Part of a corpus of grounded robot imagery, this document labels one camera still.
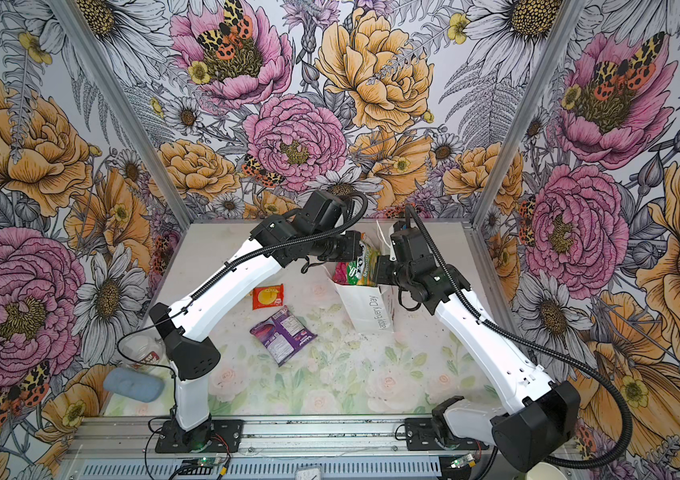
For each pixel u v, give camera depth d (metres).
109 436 0.76
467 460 0.71
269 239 0.51
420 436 0.74
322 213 0.55
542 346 0.41
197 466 0.72
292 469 0.71
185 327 0.45
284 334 0.89
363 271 0.73
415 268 0.55
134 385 0.79
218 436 0.73
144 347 0.89
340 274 0.81
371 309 0.78
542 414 0.38
